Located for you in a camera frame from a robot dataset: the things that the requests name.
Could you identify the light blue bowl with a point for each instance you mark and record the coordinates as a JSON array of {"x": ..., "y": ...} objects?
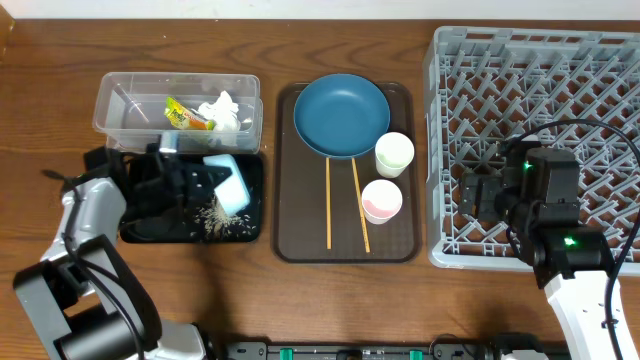
[{"x": 232, "y": 193}]

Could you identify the wooden chopstick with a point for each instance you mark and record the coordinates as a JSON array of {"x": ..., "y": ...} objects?
[
  {"x": 362, "y": 217},
  {"x": 328, "y": 204}
]

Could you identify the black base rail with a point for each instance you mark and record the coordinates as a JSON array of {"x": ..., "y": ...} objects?
[{"x": 448, "y": 350}]

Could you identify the brown serving tray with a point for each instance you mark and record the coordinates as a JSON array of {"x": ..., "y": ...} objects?
[{"x": 299, "y": 213}]

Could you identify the grey plastic dishwasher rack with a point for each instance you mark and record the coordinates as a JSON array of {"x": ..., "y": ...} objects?
[{"x": 580, "y": 89}]

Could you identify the white tissue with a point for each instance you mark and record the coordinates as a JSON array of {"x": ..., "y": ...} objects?
[{"x": 223, "y": 115}]

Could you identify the yellow green snack wrapper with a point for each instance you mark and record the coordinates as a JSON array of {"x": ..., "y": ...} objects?
[{"x": 183, "y": 118}]

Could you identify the right wooden chopstick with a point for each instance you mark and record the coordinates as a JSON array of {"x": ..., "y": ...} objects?
[{"x": 362, "y": 217}]

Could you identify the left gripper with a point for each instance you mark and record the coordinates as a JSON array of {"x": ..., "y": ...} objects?
[{"x": 179, "y": 182}]

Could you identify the black plastic tray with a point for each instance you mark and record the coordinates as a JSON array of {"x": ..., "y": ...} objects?
[{"x": 251, "y": 168}]

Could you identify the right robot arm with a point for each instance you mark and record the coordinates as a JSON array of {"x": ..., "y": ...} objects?
[{"x": 536, "y": 196}]

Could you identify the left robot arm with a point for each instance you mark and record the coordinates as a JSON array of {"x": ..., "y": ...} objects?
[{"x": 82, "y": 299}]

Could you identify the white cup green inside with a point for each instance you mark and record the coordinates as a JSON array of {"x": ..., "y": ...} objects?
[{"x": 394, "y": 151}]

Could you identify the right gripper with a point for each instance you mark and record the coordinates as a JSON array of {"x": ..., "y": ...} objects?
[{"x": 490, "y": 186}]

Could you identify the clear plastic waste bin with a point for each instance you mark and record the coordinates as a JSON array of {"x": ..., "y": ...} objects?
[{"x": 130, "y": 108}]

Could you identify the white cup pink inside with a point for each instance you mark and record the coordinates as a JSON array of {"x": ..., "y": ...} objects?
[{"x": 381, "y": 201}]

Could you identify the left wooden chopstick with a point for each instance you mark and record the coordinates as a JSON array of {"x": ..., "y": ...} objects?
[{"x": 328, "y": 204}]

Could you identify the rice grains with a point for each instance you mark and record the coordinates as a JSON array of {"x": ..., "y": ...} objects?
[{"x": 220, "y": 227}]

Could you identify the dark blue plate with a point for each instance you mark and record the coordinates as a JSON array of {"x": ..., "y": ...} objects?
[{"x": 341, "y": 116}]

